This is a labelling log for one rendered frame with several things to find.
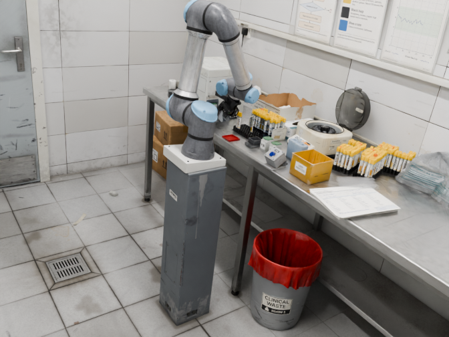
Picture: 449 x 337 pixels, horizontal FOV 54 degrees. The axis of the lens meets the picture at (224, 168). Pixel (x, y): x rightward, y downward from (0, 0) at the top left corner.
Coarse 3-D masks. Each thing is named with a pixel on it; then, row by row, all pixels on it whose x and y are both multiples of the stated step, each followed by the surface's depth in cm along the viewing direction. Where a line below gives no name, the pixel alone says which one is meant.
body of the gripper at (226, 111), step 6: (228, 96) 227; (222, 102) 232; (228, 102) 231; (234, 102) 226; (240, 102) 227; (222, 108) 234; (228, 108) 230; (234, 108) 230; (228, 114) 232; (234, 114) 234
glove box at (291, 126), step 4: (292, 120) 246; (296, 120) 247; (300, 120) 247; (304, 120) 240; (288, 124) 239; (292, 124) 240; (296, 124) 246; (288, 128) 235; (292, 128) 234; (296, 128) 235; (288, 132) 236; (292, 132) 235; (288, 136) 236
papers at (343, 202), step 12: (312, 192) 182; (324, 192) 183; (336, 192) 184; (348, 192) 186; (360, 192) 187; (372, 192) 188; (324, 204) 175; (336, 204) 175; (348, 204) 176; (360, 204) 177; (372, 204) 178; (384, 204) 179; (336, 216) 168; (348, 216) 167; (360, 216) 171
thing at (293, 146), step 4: (292, 140) 209; (296, 140) 210; (288, 144) 212; (292, 144) 209; (296, 144) 207; (300, 144) 206; (304, 144) 206; (288, 148) 212; (292, 148) 210; (296, 148) 207; (300, 148) 204; (304, 148) 205; (288, 152) 213; (292, 152) 210; (288, 156) 213; (288, 160) 211
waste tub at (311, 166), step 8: (296, 152) 197; (304, 152) 200; (312, 152) 203; (320, 152) 199; (296, 160) 194; (304, 160) 190; (312, 160) 204; (320, 160) 200; (328, 160) 196; (296, 168) 195; (304, 168) 191; (312, 168) 187; (320, 168) 190; (328, 168) 194; (296, 176) 196; (304, 176) 192; (312, 176) 189; (320, 176) 193; (328, 176) 196; (312, 184) 192
